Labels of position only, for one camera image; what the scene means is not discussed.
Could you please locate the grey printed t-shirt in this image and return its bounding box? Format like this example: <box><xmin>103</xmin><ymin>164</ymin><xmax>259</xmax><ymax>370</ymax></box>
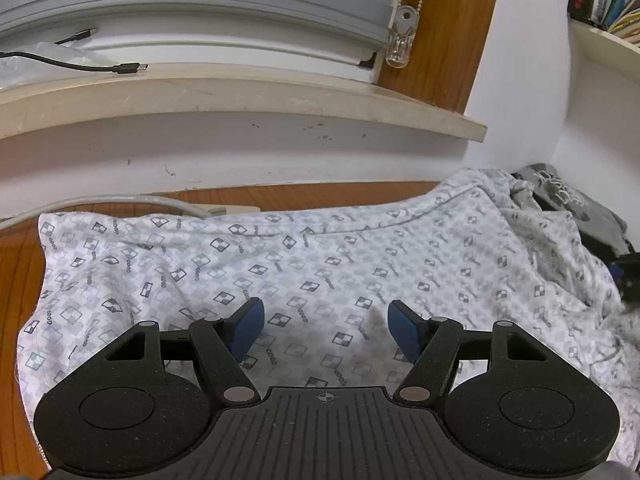
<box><xmin>512</xmin><ymin>162</ymin><xmax>631</xmax><ymax>256</ymax></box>

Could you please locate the white window rail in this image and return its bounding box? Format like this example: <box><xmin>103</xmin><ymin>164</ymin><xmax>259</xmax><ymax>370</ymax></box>
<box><xmin>0</xmin><ymin>10</ymin><xmax>387</xmax><ymax>84</ymax></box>

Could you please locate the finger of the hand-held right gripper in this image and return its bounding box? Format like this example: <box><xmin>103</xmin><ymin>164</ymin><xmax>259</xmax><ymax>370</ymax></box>
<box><xmin>611</xmin><ymin>259</ymin><xmax>640</xmax><ymax>307</ymax></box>

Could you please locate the beige window sill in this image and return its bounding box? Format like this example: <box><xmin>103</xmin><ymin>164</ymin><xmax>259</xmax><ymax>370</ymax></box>
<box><xmin>0</xmin><ymin>62</ymin><xmax>488</xmax><ymax>143</ymax></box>

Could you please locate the clear plastic bag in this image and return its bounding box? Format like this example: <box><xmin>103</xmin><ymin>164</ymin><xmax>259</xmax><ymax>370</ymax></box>
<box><xmin>0</xmin><ymin>40</ymin><xmax>117</xmax><ymax>94</ymax></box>

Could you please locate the wooden window frame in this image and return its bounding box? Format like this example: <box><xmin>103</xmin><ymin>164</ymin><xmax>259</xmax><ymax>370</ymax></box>
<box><xmin>377</xmin><ymin>0</ymin><xmax>506</xmax><ymax>113</ymax></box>

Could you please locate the short black cable plug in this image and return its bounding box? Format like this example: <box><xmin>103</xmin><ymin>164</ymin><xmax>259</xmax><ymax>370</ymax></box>
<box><xmin>54</xmin><ymin>28</ymin><xmax>97</xmax><ymax>45</ymax></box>

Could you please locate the beige cable plate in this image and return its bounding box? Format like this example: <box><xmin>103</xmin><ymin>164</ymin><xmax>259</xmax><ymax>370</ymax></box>
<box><xmin>200</xmin><ymin>204</ymin><xmax>262</xmax><ymax>218</ymax></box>

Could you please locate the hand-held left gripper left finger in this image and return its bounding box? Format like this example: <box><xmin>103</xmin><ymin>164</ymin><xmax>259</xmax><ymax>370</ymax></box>
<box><xmin>102</xmin><ymin>297</ymin><xmax>265</xmax><ymax>407</ymax></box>

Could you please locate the white bookshelf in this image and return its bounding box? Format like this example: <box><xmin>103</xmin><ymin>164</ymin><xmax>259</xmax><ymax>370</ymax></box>
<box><xmin>566</xmin><ymin>14</ymin><xmax>640</xmax><ymax>61</ymax></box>

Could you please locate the clear blind cord pull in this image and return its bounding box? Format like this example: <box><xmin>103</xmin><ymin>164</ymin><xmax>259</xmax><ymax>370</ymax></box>
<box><xmin>384</xmin><ymin>4</ymin><xmax>417</xmax><ymax>69</ymax></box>

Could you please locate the white power cable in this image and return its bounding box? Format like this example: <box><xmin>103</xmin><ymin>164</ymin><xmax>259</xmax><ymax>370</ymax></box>
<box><xmin>0</xmin><ymin>192</ymin><xmax>212</xmax><ymax>224</ymax></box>

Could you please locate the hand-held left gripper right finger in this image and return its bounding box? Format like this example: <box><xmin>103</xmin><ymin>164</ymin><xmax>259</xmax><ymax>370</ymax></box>
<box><xmin>387</xmin><ymin>300</ymin><xmax>549</xmax><ymax>407</ymax></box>

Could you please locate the white patterned pajama top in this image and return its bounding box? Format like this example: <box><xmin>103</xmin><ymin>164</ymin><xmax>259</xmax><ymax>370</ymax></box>
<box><xmin>15</xmin><ymin>167</ymin><xmax>640</xmax><ymax>466</ymax></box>

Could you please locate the long black usb cable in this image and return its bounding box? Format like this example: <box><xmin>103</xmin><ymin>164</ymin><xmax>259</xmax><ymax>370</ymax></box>
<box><xmin>0</xmin><ymin>50</ymin><xmax>150</xmax><ymax>76</ymax></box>

